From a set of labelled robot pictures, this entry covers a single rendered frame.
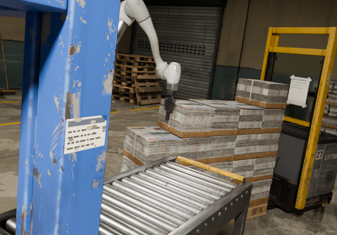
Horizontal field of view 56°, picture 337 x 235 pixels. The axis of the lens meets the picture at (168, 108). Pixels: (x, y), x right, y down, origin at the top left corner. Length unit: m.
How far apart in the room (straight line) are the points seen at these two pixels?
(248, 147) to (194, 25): 7.65
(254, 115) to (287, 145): 0.90
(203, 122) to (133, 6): 0.99
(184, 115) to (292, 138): 1.59
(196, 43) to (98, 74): 9.75
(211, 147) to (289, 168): 1.29
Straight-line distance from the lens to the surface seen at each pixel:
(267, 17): 9.41
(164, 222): 1.29
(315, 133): 3.33
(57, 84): 0.37
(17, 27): 9.09
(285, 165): 3.71
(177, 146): 2.38
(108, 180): 1.60
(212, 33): 9.90
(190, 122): 2.39
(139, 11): 2.27
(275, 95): 3.03
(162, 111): 2.61
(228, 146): 2.75
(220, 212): 1.48
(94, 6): 0.38
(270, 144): 3.15
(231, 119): 2.69
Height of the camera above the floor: 1.42
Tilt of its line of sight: 9 degrees down
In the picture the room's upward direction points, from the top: 7 degrees clockwise
